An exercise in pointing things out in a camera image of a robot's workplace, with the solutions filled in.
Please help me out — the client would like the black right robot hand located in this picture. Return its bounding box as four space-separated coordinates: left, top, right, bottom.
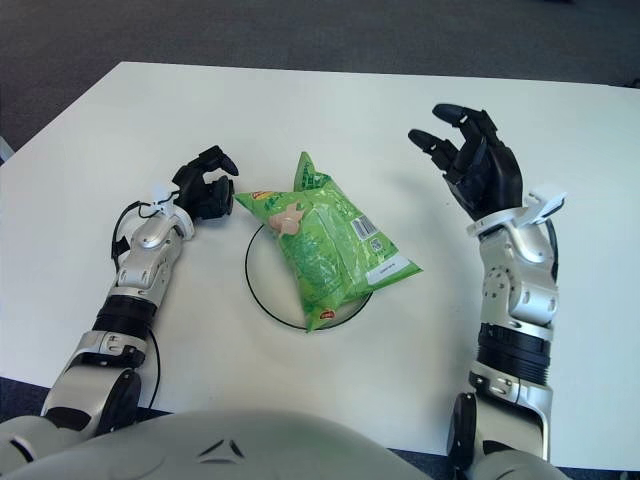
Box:
407 103 525 221

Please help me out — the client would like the green snack bag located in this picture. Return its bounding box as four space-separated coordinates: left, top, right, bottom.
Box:
233 150 425 334

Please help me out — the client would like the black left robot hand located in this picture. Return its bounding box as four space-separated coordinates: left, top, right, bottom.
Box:
172 145 240 221

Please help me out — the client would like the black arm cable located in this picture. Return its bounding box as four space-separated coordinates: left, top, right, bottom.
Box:
546 219 560 282
110 198 162 407

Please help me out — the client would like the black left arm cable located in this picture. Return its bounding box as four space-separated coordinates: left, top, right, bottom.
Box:
110 198 162 407

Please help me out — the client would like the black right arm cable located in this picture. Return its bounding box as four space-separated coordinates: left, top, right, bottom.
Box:
546 219 560 282

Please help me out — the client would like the white plate with black rim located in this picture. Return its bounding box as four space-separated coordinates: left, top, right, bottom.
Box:
244 219 374 330

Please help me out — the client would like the grey robot torso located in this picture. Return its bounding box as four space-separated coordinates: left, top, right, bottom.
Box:
0 407 434 480

